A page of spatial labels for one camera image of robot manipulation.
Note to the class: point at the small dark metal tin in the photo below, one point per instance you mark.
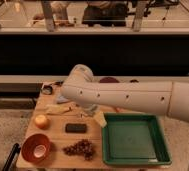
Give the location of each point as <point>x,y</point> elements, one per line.
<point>134,81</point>

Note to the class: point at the red bowl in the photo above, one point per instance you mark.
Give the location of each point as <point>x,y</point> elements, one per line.
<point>36,148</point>

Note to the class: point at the bunch of dark grapes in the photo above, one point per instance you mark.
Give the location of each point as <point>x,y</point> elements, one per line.
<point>83,148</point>

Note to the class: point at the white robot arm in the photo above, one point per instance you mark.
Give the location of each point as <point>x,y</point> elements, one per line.
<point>159,98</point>

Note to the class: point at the black handled knife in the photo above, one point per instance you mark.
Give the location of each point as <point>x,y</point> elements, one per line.
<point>58,83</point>

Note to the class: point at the wooden table board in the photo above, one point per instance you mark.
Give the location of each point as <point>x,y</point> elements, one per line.
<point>59,138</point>

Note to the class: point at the grey-blue cloth piece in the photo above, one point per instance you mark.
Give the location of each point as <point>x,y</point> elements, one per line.
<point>60,99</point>

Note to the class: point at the beige wooden brush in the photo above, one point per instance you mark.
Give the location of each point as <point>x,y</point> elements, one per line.
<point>57,110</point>

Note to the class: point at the black bar at table edge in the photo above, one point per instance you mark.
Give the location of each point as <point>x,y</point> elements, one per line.
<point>15,150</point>

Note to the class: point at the purple bowl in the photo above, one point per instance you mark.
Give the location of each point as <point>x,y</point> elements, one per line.
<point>108,80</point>

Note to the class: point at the yellow apple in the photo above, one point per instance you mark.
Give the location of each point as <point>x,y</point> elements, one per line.
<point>41,121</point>

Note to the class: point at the black rectangular block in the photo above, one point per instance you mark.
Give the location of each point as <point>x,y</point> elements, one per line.
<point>75,128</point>

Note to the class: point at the green plastic tray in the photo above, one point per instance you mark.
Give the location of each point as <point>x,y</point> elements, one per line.
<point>134,140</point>

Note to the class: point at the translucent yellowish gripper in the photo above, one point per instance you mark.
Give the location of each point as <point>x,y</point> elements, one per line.
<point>100,119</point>

